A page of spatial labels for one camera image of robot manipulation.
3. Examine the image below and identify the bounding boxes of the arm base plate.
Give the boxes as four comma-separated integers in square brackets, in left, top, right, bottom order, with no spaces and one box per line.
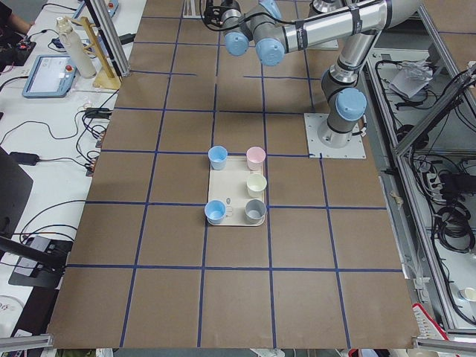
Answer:
[303,113,367,159]

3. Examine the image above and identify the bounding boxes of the beige tall bottle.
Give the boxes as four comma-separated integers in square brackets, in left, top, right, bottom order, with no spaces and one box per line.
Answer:
[57,16,97,79]

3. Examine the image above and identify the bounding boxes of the blue cup near tray corner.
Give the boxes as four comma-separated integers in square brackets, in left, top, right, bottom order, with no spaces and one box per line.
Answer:
[208,145,228,170]

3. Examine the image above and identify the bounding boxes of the pale green plastic cup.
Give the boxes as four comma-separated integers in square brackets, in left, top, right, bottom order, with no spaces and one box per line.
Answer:
[246,173,267,198]

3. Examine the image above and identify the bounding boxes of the grey plastic cup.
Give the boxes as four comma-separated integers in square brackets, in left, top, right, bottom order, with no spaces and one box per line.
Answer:
[245,199,267,224]

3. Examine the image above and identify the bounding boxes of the black power adapter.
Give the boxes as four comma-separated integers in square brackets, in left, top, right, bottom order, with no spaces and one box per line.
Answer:
[9,152,40,166]

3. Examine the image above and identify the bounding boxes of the blue teach pendant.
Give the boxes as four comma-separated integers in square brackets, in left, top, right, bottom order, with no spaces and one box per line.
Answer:
[22,55,77,98]

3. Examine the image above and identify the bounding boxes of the wooden mug tree stand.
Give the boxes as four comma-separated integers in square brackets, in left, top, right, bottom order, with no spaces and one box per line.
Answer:
[69,16,120,90]

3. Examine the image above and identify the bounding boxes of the cream serving tray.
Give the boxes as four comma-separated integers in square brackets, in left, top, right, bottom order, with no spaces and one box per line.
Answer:
[208,155,265,227]

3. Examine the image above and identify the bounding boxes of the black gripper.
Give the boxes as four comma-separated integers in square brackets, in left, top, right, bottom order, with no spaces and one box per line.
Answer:
[201,0,240,30]

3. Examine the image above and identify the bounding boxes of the pink plastic cup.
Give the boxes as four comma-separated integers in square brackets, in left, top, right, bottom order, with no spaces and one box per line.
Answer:
[246,147,266,171]

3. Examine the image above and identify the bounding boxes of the light blue outer cup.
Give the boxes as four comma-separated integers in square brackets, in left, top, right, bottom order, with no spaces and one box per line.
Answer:
[205,200,226,225]

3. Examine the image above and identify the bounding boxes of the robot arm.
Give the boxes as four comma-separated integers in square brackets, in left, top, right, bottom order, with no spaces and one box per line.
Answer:
[199,1,421,134]

